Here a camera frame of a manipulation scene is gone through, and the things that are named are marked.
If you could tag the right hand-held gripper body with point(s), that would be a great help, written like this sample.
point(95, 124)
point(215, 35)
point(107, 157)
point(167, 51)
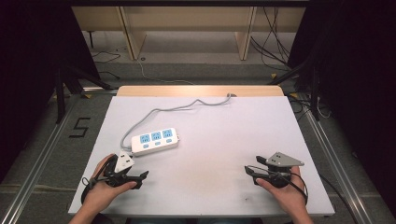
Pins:
point(280, 163)

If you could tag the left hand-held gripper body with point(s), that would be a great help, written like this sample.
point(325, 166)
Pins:
point(120, 179)

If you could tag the person's left hand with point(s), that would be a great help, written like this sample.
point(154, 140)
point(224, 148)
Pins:
point(99, 193)

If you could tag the person's right hand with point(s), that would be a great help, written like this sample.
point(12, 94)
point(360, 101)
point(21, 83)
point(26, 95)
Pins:
point(288, 194)

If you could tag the white power strip blue sockets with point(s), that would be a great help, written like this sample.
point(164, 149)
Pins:
point(154, 141)

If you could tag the white table cover board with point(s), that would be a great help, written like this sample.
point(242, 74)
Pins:
point(218, 149)

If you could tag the black metal stand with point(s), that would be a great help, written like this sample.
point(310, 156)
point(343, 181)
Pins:
point(314, 90)

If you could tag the wooden table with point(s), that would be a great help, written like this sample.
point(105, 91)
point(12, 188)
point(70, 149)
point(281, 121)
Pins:
point(199, 90)

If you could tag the black tripod stand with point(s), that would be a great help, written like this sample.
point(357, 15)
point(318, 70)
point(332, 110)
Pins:
point(67, 84)

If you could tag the black curtain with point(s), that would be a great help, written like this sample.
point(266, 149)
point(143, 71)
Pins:
point(358, 77)
point(31, 77)

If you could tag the light wooden shelf unit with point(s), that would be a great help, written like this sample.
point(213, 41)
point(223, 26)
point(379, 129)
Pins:
point(190, 21)

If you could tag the aluminium floor rail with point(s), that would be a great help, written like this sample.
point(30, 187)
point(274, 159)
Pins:
point(336, 161)
point(37, 158)

